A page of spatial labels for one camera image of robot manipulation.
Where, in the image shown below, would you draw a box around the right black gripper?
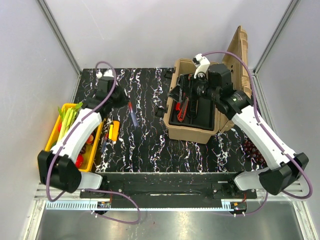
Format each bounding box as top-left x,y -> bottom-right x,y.
167,71 -> 219,103

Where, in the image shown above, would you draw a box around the black tool box tray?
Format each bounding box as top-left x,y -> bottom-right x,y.
168,73 -> 218,131

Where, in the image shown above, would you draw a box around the red handled pliers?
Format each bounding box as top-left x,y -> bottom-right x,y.
177,98 -> 189,123

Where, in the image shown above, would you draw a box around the yellow handled screwdriver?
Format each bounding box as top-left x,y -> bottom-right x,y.
108,124 -> 114,139

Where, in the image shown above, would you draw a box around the yellow utility knife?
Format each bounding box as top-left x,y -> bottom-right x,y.
110,120 -> 120,142

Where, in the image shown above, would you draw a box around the small blue red screwdriver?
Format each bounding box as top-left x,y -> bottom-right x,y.
100,133 -> 109,153

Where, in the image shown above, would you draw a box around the tan plastic tool box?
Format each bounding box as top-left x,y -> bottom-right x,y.
163,26 -> 252,144

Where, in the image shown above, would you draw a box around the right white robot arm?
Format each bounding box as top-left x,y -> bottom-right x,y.
168,64 -> 309,198

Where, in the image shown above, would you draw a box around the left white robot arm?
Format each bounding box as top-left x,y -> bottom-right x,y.
37,76 -> 129,198

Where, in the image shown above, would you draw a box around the black marble pattern mat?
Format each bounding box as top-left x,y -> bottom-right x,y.
92,68 -> 266,173

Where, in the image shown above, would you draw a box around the red cherry cluster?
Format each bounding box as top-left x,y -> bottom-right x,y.
80,134 -> 95,155

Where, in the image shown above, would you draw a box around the green white leek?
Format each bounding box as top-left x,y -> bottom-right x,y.
57,102 -> 83,141

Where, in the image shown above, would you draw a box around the yellow plastic bin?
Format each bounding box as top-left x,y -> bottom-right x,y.
44,103 -> 104,172

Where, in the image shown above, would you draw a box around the red apple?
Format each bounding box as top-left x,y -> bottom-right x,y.
75,154 -> 84,169

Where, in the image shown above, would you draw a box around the dark purple grape bunch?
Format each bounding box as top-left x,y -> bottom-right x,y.
243,139 -> 266,164

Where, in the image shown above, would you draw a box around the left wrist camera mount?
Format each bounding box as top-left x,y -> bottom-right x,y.
96,69 -> 114,79

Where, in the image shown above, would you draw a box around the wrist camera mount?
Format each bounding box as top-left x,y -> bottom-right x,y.
96,69 -> 114,79
192,53 -> 211,79

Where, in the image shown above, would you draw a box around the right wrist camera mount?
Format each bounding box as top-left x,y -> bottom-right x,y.
192,53 -> 211,79

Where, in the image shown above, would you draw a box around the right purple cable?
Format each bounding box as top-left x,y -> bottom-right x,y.
199,51 -> 314,217

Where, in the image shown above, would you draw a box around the purple cable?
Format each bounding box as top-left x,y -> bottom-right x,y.
45,61 -> 142,224
199,51 -> 314,217

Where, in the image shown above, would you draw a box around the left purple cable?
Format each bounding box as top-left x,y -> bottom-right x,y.
45,61 -> 142,224

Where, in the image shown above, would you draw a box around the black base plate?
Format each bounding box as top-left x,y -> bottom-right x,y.
79,172 -> 258,210

